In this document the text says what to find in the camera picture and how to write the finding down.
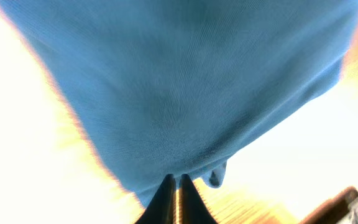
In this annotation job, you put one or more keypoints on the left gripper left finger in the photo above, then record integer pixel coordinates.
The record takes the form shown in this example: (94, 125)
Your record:
(161, 208)

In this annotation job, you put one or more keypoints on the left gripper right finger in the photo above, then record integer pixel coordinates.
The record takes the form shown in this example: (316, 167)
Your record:
(192, 208)

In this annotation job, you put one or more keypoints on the blue polo shirt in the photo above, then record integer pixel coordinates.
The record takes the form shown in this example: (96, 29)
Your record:
(179, 86)

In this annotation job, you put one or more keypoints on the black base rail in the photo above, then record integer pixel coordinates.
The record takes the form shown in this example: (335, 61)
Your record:
(342, 209)

